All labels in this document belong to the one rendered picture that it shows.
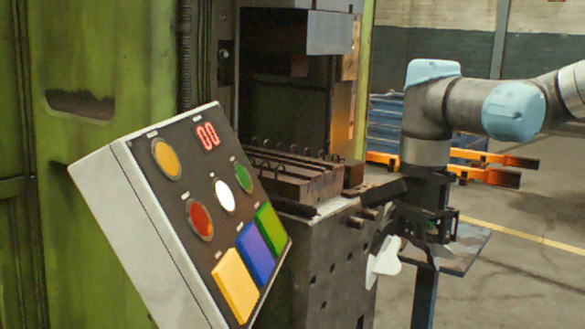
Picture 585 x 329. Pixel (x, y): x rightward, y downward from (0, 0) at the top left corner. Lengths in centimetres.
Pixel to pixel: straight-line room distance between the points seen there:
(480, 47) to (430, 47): 92
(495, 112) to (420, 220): 19
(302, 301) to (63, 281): 62
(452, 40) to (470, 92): 893
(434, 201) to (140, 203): 41
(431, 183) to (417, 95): 13
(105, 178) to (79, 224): 79
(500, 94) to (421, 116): 12
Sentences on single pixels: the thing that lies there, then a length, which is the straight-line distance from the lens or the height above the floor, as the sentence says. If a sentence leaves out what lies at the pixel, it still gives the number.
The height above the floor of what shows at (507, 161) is 96.
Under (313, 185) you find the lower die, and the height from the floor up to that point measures 97.
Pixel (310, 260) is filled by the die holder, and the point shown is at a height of 82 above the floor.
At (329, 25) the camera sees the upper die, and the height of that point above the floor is 134.
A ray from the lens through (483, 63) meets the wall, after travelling 938.
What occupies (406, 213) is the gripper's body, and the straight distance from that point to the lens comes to 80.
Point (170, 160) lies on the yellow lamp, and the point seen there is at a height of 116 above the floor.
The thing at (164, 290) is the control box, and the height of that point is 103.
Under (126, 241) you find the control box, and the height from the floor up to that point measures 108.
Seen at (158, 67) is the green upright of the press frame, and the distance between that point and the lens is 103.
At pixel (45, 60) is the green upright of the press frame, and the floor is 123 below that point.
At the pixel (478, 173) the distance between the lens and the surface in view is 153.
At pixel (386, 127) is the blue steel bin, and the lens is 532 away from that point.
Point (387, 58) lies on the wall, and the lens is 1027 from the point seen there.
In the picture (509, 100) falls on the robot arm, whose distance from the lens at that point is 70.
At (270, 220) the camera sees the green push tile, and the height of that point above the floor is 102.
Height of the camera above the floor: 132
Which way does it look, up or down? 15 degrees down
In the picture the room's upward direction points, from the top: 2 degrees clockwise
